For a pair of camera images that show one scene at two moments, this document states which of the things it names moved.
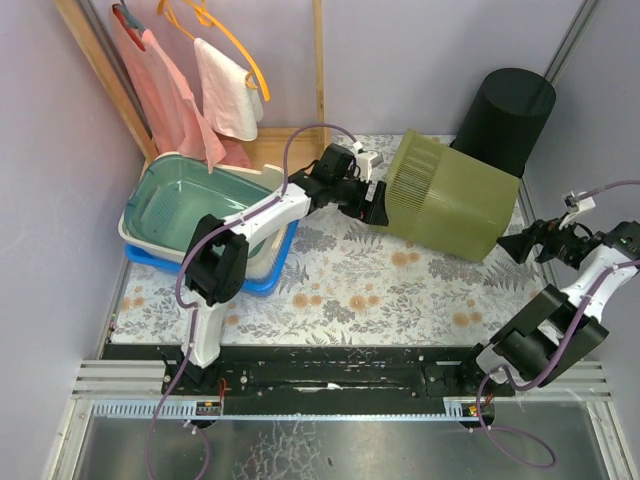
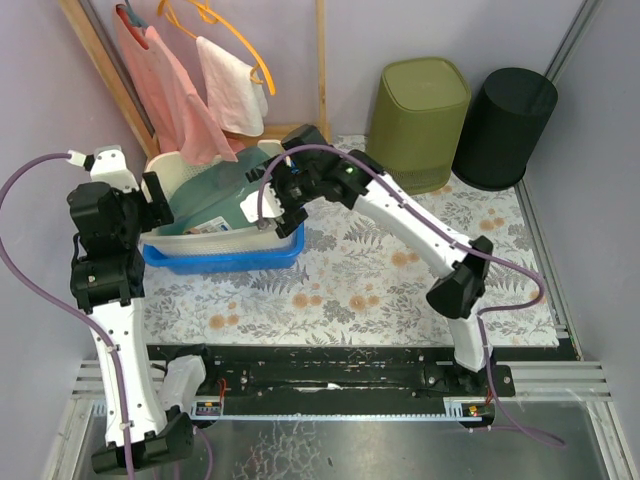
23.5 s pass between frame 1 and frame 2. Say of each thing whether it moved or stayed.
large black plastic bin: stayed
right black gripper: moved
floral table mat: stayed
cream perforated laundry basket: moved
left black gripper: moved
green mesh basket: moved
